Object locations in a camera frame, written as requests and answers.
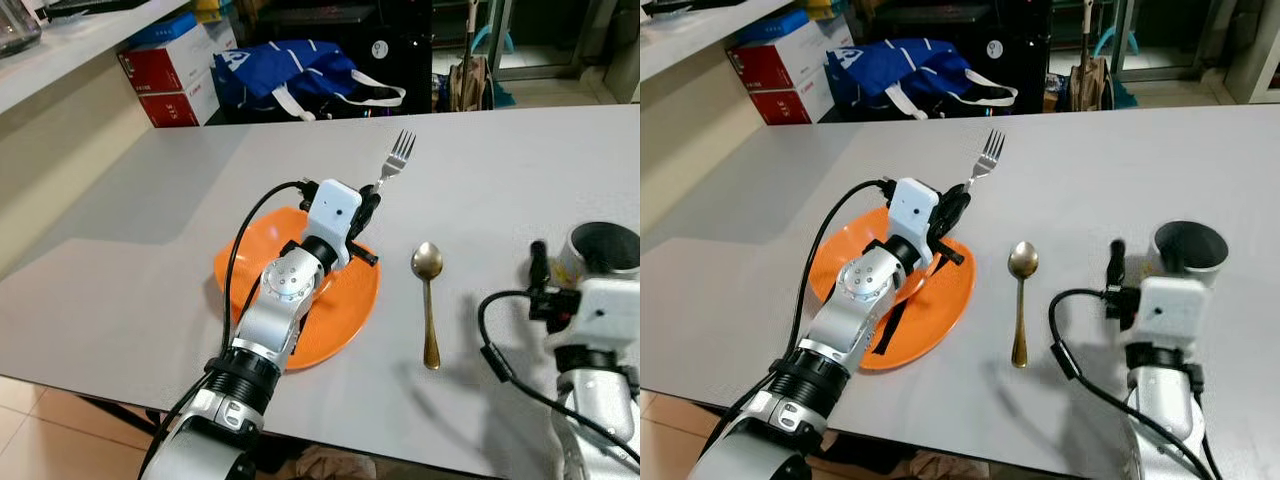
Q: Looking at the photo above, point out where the white cabinet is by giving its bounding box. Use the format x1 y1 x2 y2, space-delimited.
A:
1225 0 1280 106

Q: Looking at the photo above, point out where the white ceramic mug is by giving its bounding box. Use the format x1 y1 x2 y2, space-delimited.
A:
555 222 641 286
1150 221 1230 283

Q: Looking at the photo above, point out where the brass metal spoon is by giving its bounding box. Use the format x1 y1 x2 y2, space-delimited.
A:
411 242 445 371
1008 241 1040 369

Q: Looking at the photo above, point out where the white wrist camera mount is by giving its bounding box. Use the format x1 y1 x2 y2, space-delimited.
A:
888 178 941 263
303 180 363 266
555 278 641 351
1135 277 1209 349

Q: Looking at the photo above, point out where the silver metal fork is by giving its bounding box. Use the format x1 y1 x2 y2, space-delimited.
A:
963 130 1006 193
375 130 417 196

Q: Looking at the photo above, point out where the brown folded umbrella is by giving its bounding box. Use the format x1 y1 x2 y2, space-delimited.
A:
447 0 496 111
1070 0 1113 111

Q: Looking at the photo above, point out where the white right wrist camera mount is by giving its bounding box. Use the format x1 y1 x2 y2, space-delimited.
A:
555 278 641 351
1135 277 1209 349

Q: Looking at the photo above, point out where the red white cardboard box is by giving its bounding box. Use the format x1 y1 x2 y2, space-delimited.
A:
748 85 831 126
727 25 851 91
138 85 216 128
118 25 236 93

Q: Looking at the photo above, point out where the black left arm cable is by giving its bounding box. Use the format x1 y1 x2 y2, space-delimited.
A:
222 180 319 351
790 178 896 351

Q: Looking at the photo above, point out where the flat blue box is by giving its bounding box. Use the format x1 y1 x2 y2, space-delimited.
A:
128 12 201 46
740 10 811 46

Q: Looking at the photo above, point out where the white shelf board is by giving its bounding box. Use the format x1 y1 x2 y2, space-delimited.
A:
640 0 801 81
0 0 191 116

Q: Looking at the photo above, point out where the orange plastic plate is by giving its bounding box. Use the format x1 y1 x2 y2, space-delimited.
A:
808 207 976 372
213 207 381 372

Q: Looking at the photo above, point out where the blue bag with white straps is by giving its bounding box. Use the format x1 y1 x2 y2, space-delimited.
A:
825 38 1019 121
212 40 407 123

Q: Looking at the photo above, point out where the crumpled white cloth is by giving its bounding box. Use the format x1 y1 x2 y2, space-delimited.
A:
905 450 991 480
290 445 376 480

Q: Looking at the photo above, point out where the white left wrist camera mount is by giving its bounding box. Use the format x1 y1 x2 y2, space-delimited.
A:
888 178 941 263
303 180 363 266

